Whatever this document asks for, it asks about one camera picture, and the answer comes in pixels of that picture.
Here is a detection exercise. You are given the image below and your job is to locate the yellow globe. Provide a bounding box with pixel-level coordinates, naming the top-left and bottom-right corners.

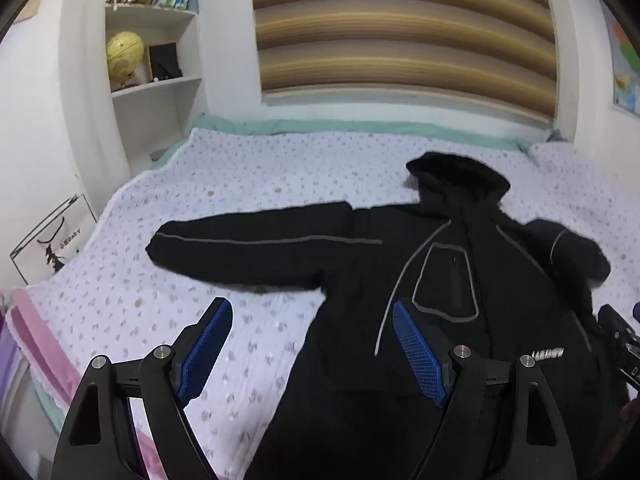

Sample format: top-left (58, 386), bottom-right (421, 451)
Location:
top-left (106, 31), bottom-right (146, 92)

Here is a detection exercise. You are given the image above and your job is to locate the colourful wall map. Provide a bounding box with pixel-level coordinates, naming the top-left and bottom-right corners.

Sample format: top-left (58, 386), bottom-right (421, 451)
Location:
top-left (600, 2), bottom-right (640, 117)

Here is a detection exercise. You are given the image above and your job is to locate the white bookshelf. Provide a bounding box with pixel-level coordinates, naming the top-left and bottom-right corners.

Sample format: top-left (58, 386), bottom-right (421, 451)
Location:
top-left (102, 0), bottom-right (207, 163)

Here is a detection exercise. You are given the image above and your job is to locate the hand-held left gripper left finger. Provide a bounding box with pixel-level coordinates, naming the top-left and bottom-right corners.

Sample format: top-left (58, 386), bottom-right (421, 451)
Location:
top-left (50, 297), bottom-right (234, 480)

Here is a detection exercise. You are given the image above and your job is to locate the brown striped curtain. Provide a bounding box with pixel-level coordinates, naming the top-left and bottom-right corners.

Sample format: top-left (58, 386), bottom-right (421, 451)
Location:
top-left (250, 0), bottom-right (559, 124)

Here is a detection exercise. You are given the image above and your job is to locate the white calligraphy poster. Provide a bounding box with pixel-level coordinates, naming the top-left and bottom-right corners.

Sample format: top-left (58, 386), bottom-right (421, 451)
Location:
top-left (9, 194), bottom-right (99, 284)

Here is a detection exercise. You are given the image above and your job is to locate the white dotted quilt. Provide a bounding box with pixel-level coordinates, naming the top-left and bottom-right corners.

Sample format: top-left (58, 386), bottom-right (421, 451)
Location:
top-left (12, 127), bottom-right (640, 480)

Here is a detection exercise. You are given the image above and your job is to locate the pink striped blanket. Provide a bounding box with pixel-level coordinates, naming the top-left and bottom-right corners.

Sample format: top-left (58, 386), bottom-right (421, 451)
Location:
top-left (6, 287), bottom-right (156, 480)

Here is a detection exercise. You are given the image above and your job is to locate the black hooded jacket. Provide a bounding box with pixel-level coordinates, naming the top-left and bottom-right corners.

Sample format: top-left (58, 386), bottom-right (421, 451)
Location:
top-left (146, 151), bottom-right (632, 480)

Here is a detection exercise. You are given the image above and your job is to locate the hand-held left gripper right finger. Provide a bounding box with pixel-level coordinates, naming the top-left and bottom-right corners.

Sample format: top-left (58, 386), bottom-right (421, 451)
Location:
top-left (392, 298), bottom-right (594, 480)

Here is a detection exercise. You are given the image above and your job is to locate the teal bed sheet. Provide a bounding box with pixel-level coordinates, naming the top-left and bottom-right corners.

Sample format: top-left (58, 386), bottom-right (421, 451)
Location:
top-left (150, 114), bottom-right (562, 171)

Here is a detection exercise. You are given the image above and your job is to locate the purple cloth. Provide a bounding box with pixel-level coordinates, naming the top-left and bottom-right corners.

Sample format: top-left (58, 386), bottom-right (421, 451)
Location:
top-left (0, 310), bottom-right (28, 411)

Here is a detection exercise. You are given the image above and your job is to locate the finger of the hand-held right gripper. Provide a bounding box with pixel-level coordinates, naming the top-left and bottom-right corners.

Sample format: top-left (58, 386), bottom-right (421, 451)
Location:
top-left (597, 302), bottom-right (640, 347)

